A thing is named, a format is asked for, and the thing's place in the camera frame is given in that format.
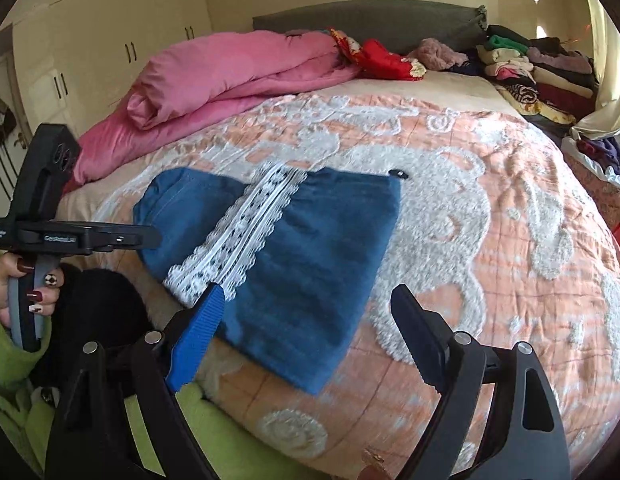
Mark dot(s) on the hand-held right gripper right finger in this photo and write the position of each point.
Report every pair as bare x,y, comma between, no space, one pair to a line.
422,335

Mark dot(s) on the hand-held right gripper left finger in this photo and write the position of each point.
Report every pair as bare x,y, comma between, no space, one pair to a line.
200,345

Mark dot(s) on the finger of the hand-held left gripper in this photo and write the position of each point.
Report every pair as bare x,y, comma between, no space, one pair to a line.
135,238

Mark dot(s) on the blue denim pants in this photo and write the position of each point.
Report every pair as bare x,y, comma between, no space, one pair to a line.
315,260

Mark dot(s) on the person's left hand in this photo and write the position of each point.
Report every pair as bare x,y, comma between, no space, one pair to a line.
0,285

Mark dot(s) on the person's right hand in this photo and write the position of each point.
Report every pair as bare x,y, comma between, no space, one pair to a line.
374,467

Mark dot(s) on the black fuzzy garment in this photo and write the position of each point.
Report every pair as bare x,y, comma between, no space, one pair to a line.
100,305

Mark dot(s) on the dark hanging bag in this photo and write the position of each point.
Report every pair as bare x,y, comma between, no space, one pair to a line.
1,120

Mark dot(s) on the peach and white patterned blanket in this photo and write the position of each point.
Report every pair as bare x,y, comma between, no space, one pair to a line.
489,270

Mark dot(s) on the green fleece garment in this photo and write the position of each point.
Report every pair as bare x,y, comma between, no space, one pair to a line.
230,445

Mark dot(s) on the pink quilt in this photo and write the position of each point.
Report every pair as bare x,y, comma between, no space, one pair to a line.
215,80

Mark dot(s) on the cream wardrobe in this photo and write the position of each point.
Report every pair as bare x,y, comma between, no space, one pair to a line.
115,25

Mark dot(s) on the purple clothes pile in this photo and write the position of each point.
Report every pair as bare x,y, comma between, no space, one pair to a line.
602,152

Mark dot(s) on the red floral cloth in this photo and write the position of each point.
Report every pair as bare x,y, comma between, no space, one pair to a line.
384,60

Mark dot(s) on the mauve fuzzy garment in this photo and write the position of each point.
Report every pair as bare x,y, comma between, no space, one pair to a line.
437,55

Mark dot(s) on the stack of folded clothes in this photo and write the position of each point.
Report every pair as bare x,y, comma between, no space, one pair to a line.
539,75

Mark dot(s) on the cream curtain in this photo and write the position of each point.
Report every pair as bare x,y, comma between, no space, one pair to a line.
607,110

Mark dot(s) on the grey headboard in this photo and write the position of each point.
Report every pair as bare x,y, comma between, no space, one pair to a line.
370,22

